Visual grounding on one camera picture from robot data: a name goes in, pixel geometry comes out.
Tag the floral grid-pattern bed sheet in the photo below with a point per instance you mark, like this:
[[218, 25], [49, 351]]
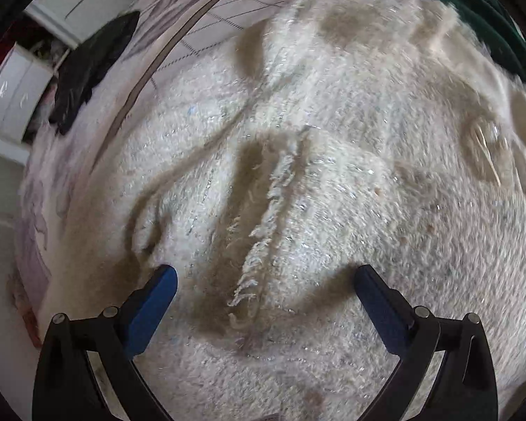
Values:
[[170, 35]]

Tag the white drawer cabinet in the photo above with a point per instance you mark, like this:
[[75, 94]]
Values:
[[30, 57]]

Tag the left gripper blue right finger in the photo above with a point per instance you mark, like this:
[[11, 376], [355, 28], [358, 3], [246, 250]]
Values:
[[465, 386]]

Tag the black garment on bed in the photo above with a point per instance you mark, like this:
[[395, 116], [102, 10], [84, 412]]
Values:
[[86, 66]]

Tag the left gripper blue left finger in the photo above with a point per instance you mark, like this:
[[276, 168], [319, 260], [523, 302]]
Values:
[[65, 386]]

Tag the cream fuzzy tweed jacket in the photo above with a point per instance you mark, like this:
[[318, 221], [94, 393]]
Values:
[[335, 133]]

